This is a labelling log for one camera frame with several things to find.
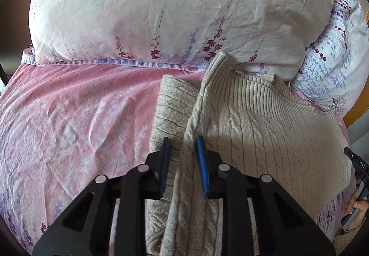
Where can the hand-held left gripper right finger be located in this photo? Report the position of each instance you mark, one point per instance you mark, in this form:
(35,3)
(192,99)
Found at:
(202,169)

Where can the pale pink floral pillow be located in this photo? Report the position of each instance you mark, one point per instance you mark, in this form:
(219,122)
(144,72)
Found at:
(144,14)

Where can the person's right hand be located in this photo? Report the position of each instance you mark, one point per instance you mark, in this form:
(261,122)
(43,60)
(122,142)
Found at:
(361,211)

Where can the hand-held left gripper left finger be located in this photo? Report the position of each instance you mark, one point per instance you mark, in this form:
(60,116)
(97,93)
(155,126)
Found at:
(163,166)

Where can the white lavender print pillow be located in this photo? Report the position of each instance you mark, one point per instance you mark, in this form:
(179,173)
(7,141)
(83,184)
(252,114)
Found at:
(325,77)

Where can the pink floral bed sheet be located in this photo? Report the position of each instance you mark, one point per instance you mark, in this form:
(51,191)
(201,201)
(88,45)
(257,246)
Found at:
(72,129)

